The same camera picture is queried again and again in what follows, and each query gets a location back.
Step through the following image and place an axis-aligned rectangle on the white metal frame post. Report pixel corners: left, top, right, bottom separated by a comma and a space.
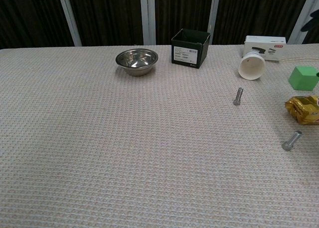
288, 0, 319, 44
56, 0, 82, 47
139, 0, 157, 46
207, 0, 221, 45

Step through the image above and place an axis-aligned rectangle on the stainless steel bowl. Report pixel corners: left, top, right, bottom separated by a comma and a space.
115, 48, 159, 77

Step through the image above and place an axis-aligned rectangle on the white paper cup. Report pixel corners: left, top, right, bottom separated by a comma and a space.
238, 50, 267, 81

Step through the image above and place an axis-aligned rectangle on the white product box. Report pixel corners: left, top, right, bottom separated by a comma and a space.
243, 35, 287, 62

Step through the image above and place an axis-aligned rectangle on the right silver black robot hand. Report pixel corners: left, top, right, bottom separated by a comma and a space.
300, 10, 319, 32

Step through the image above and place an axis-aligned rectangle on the green cube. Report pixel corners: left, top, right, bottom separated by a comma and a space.
288, 66, 319, 91

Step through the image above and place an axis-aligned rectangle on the beige woven tablecloth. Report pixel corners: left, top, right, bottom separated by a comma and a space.
0, 44, 319, 228

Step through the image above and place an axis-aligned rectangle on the silver bolt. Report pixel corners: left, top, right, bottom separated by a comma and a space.
233, 87, 244, 106
281, 130, 303, 152

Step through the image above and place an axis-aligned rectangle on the black open cardboard box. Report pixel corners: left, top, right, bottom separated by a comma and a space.
171, 28, 211, 70

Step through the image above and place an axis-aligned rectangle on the gold snack packet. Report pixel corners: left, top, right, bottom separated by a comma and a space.
285, 95, 319, 125

